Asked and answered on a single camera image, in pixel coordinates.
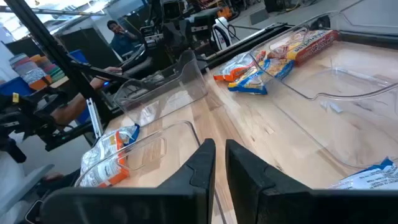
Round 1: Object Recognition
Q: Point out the person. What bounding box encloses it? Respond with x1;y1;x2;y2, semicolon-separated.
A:
106;19;139;58

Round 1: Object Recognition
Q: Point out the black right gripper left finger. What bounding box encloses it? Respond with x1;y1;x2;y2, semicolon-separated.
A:
40;138;217;224

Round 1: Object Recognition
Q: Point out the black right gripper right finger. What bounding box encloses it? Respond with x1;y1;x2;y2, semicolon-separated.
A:
225;139;398;224

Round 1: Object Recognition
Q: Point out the orange machine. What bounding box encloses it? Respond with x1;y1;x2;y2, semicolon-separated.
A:
216;6;234;20

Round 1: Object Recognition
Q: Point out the white device with cable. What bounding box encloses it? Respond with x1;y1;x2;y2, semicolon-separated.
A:
212;17;233;50

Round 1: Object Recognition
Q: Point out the red Maruchan ramen pack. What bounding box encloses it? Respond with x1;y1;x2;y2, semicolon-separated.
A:
266;29;340;67

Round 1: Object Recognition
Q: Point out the stack of colourful containers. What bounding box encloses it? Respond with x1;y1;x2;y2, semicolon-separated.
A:
8;52;66;91

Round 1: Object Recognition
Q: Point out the person's forearm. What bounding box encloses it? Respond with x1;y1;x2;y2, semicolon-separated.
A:
51;74;108;125

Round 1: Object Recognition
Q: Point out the clear plastic storage bin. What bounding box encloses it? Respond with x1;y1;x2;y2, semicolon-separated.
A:
248;9;398;170
73;120;226;224
113;49;208;127

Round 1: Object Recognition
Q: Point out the blue plastic tub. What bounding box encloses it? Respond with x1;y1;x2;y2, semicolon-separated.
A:
0;76;34;97
68;49;90;65

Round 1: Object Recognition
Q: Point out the orange Maruchan ramen pack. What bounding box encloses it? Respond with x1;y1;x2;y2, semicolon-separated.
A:
213;51;267;82
79;126;131;189

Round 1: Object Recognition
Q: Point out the black cabinet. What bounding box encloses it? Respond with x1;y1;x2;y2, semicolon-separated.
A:
58;27;122;70

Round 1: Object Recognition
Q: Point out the blue Maruchan ramen pack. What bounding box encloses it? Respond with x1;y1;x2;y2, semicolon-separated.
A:
328;157;398;190
228;58;295;96
124;123;141;146

